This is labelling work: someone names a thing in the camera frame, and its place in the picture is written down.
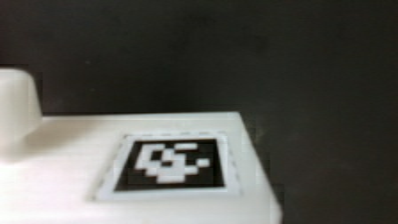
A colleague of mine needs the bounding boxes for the white drawer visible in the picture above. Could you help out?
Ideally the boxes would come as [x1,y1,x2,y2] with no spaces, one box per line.
[0,69,283,224]

